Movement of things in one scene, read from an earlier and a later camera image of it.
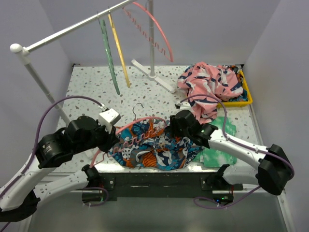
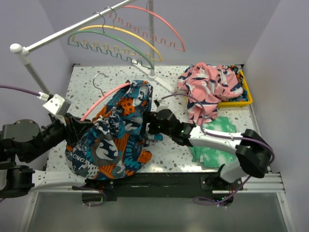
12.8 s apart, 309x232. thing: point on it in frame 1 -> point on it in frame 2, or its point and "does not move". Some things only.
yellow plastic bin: (229, 104) does not move
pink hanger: (164, 121) -> (104, 96)
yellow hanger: (126, 81) -> (125, 31)
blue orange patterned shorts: (142, 142) -> (114, 145)
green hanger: (109, 52) -> (114, 37)
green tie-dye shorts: (217, 157) does not move
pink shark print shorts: (206, 85) does not move
